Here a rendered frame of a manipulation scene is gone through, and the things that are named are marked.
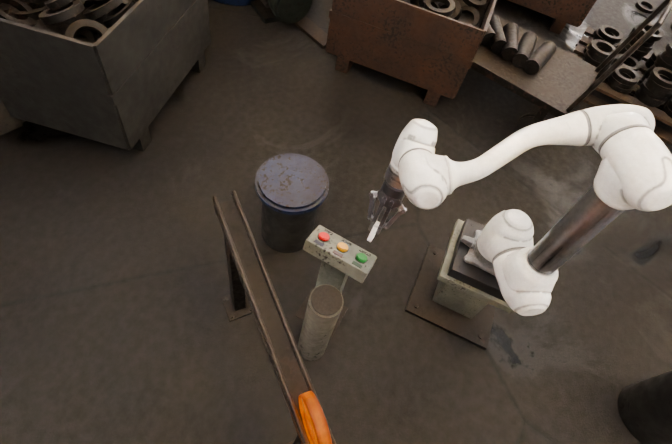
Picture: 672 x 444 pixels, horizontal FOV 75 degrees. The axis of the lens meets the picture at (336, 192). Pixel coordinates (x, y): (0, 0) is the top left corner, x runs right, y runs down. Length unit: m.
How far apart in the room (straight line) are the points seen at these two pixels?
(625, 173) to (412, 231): 1.32
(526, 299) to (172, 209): 1.66
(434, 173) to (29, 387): 1.71
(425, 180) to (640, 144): 0.55
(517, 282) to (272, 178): 1.03
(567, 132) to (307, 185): 1.03
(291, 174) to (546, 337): 1.43
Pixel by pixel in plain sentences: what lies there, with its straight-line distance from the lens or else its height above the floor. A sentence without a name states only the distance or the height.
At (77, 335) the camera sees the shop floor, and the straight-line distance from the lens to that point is 2.17.
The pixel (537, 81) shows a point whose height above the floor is 0.33.
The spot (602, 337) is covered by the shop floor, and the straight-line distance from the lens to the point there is 2.60.
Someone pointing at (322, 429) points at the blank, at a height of 0.78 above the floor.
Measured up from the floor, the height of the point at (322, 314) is 0.52.
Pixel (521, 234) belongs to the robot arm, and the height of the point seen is 0.67.
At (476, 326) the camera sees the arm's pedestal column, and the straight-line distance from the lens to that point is 2.25.
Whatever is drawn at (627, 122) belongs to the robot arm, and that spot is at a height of 1.24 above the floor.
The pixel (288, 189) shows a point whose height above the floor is 0.43.
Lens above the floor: 1.93
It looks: 53 degrees down
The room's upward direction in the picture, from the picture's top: 14 degrees clockwise
